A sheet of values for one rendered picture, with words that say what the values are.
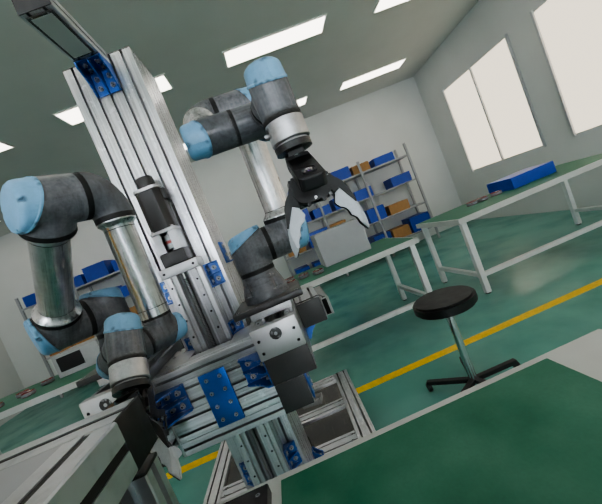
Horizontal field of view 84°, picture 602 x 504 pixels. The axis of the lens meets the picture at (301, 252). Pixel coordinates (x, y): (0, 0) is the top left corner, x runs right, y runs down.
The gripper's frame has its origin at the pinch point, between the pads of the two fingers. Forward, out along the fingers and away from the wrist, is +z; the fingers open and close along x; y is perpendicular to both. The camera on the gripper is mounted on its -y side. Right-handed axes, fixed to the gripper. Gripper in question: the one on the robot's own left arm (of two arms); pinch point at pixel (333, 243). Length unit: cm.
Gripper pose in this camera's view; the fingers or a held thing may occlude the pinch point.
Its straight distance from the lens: 62.0
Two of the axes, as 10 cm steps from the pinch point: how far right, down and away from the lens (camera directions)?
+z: 3.8, 9.2, 0.6
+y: -0.6, -0.4, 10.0
